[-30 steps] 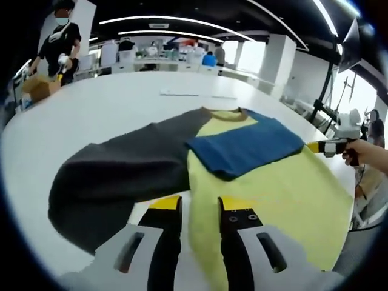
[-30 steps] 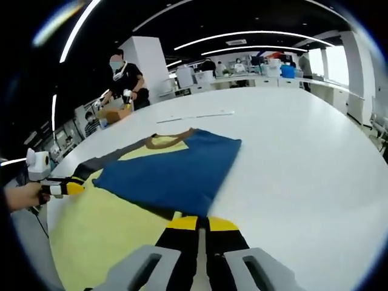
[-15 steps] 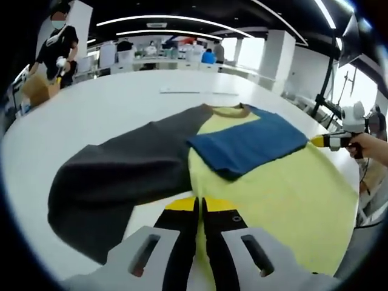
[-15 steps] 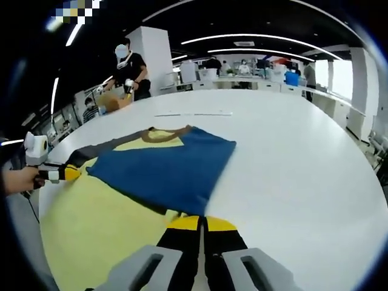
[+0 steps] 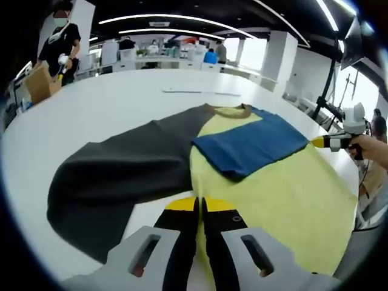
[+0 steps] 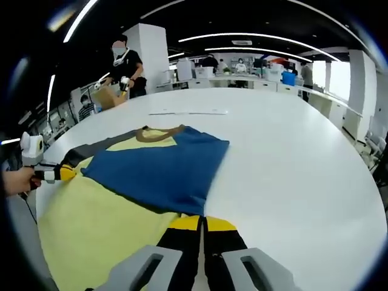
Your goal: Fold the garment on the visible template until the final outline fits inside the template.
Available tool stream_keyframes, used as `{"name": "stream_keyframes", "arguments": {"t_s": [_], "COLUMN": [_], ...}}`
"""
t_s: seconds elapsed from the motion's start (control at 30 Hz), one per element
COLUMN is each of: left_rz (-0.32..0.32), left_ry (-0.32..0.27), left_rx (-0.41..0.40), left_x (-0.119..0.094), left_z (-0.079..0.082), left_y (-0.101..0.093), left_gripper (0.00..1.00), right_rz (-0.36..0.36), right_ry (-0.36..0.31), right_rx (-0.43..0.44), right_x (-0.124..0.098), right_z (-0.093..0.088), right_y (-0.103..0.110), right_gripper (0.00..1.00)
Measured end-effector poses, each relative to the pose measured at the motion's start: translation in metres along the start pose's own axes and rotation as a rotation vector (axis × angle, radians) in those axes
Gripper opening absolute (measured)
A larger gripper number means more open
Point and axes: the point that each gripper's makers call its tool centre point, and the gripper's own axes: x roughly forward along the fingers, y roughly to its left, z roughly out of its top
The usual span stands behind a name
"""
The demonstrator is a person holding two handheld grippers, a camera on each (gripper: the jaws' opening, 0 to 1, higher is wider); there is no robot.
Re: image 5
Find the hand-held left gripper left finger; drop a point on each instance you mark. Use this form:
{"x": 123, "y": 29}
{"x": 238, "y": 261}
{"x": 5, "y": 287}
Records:
{"x": 179, "y": 248}

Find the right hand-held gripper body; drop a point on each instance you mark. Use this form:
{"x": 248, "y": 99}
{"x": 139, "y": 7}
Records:
{"x": 353, "y": 121}

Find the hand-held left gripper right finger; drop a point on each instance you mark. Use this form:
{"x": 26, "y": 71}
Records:
{"x": 221, "y": 248}

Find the yellow blue grey garment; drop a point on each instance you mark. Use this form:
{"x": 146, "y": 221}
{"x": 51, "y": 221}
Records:
{"x": 272, "y": 197}

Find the person's right hand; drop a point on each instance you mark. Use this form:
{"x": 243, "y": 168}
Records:
{"x": 369, "y": 147}

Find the black stand pole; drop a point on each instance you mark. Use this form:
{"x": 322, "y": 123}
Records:
{"x": 327, "y": 88}

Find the black monitor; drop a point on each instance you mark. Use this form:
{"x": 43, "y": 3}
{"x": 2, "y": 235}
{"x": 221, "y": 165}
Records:
{"x": 354, "y": 51}

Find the ceiling light strip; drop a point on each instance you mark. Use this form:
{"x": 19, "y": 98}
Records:
{"x": 327, "y": 13}
{"x": 169, "y": 30}
{"x": 169, "y": 15}

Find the blue storage bin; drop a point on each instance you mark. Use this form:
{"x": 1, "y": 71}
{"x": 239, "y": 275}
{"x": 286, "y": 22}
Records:
{"x": 211, "y": 57}

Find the white cabinet counter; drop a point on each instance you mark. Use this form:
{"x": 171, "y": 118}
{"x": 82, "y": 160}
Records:
{"x": 169, "y": 63}

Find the ceiling air vent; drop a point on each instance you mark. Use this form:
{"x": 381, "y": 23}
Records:
{"x": 159, "y": 24}

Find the brown cardboard box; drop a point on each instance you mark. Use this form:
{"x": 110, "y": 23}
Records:
{"x": 39, "y": 85}

